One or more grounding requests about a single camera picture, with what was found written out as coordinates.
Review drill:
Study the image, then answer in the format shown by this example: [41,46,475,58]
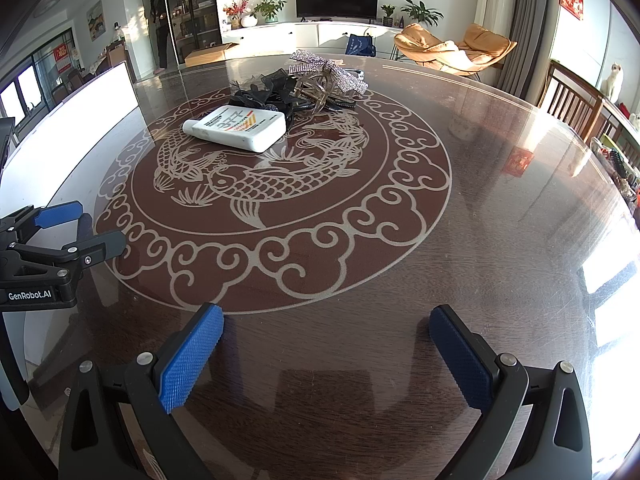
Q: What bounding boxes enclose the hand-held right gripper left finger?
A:
[59,302,225,480]

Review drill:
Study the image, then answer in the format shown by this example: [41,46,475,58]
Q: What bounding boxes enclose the translucent brown claw clip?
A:
[294,76,346,108]

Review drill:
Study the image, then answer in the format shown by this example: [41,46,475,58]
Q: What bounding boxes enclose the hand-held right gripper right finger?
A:
[428,304,593,480]

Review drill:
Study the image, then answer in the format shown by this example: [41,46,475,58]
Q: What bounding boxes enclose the grey curtain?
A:
[500,0,551,101]

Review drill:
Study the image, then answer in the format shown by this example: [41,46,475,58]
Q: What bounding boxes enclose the glass sliding door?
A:
[0,30,83,126]

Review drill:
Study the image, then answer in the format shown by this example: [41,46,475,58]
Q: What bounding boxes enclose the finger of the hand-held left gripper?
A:
[0,200,85,251]
[5,230,126,282]

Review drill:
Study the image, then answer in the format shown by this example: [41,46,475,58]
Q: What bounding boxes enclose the black television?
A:
[295,0,379,22]

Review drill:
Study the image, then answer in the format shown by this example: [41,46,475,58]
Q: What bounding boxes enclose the blue bag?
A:
[346,32,377,58]

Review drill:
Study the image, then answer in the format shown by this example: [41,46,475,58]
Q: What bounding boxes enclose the white flat bottle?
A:
[182,105,287,154]

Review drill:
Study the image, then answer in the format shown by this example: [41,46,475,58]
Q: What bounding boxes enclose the red flower arrangement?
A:
[222,0,250,31]

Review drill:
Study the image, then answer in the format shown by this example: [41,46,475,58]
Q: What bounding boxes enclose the cardboard box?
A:
[184,41,241,67]

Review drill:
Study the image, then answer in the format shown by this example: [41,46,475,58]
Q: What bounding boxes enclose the white TV cabinet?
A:
[222,20,416,58]

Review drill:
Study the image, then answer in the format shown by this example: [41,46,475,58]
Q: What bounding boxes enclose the wall painting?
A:
[86,0,107,42]

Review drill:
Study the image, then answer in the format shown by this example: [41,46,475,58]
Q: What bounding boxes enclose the pile of assorted small items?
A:
[590,132,640,211]

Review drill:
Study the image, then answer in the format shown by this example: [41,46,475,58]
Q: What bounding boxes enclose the orange lounge chair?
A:
[445,22,518,77]
[393,22,458,68]

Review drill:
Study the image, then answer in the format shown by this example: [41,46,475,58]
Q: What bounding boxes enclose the dark glass display cabinet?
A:
[161,0,224,61]

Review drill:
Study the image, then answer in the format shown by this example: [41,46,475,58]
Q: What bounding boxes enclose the wooden sideboard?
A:
[597,97,640,161]

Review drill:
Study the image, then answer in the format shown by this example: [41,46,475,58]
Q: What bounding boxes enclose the large white container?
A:
[0,61,141,221]

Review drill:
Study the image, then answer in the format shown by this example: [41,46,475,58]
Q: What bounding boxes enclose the bushy potted plant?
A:
[254,0,287,24]

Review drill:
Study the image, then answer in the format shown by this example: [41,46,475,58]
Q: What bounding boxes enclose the silver rhinestone bow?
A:
[287,49,370,96]

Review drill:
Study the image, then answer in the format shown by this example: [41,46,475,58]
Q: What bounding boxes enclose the sitting white cat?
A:
[600,62,624,102]

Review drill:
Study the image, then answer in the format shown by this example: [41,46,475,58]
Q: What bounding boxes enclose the large leafy potted plant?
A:
[400,0,444,28]

